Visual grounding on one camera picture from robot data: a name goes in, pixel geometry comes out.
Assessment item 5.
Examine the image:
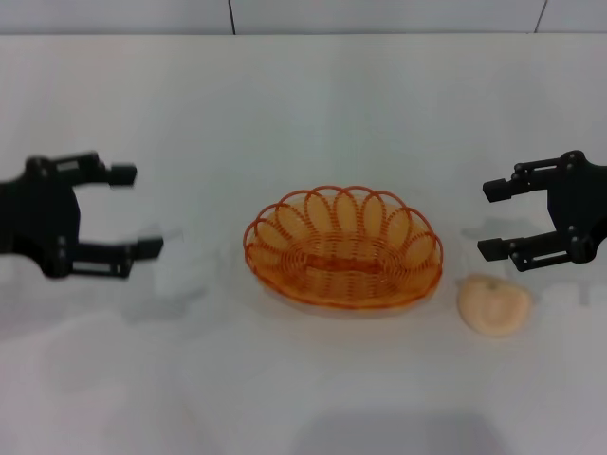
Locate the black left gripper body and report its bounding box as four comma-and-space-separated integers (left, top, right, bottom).
0, 155, 82, 281

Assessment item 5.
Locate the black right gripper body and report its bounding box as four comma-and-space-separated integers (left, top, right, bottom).
544, 150, 607, 264

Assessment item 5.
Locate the pale peach bread bun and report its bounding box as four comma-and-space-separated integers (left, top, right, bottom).
456, 273, 533, 338

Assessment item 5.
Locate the orange wire oval basket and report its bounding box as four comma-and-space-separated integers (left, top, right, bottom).
243, 185, 444, 311

